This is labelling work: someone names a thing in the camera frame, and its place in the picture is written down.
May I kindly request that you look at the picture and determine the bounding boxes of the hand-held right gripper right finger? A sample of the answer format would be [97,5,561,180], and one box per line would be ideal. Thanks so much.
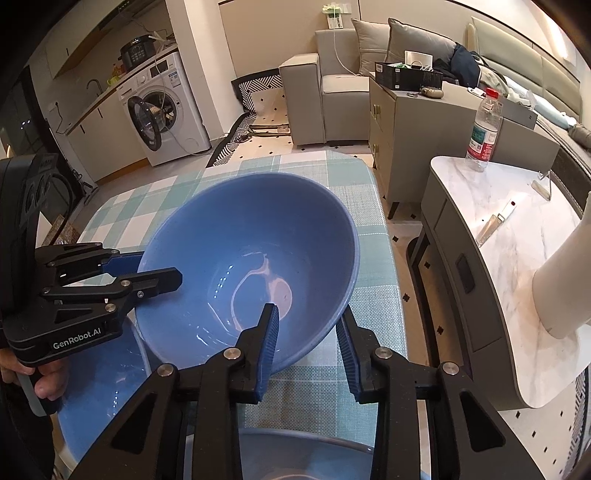
[335,305,546,480]

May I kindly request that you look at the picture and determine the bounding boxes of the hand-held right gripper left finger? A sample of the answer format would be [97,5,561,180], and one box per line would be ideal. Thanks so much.
[69,303,281,480]

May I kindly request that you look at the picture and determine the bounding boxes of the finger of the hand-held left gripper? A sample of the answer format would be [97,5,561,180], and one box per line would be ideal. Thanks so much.
[41,268,184,319]
[36,242,145,283]

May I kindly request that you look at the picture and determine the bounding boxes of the blue bowl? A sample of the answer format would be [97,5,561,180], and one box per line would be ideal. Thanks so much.
[184,428,376,480]
[135,173,362,372]
[56,318,151,462]

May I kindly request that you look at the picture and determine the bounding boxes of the person's left hand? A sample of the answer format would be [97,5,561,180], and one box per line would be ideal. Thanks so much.
[0,348,68,401]

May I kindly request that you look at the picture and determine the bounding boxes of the kitchen counter cabinet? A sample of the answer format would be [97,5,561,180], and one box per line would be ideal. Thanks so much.
[46,90,151,185]

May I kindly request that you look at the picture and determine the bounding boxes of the dark glass door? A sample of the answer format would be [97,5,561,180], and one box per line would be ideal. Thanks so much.
[0,69,56,162]

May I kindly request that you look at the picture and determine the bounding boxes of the white washing machine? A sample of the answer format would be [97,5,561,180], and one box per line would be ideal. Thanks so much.
[115,51,212,168]

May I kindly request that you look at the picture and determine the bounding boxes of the plaid tablecloth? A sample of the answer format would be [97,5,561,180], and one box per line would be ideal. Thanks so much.
[76,150,407,480]

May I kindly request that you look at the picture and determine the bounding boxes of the marble top side table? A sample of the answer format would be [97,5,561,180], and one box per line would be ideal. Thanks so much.
[418,156,591,409]

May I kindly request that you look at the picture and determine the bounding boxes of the black pressure cooker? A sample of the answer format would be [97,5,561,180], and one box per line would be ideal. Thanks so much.
[120,34,158,70]

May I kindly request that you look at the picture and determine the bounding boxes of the grey nightstand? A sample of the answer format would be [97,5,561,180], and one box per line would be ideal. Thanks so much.
[368,76,561,220]

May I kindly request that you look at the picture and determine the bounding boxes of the grey sofa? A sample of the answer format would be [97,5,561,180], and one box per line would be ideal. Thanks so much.
[278,28,384,148]

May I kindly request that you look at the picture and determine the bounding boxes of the plastic water bottle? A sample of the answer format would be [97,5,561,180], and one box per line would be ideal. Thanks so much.
[465,88,504,172]

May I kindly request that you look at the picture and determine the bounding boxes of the clear acrylic stand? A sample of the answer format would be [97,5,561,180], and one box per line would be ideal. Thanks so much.
[531,171,555,200]

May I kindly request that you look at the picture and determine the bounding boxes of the black box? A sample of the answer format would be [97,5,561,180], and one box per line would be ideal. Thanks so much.
[375,61,444,92]

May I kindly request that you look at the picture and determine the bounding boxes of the grey cushion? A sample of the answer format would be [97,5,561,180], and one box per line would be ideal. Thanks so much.
[351,18,393,77]
[385,18,458,65]

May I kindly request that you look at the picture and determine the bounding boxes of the dark blue pillow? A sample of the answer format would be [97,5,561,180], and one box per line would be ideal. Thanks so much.
[450,44,481,86]

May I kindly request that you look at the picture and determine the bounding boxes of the padded bed headboard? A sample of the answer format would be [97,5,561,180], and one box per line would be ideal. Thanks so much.
[466,16,583,93]

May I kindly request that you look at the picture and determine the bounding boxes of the white handled knife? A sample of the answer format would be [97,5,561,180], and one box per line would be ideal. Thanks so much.
[475,202,517,247]

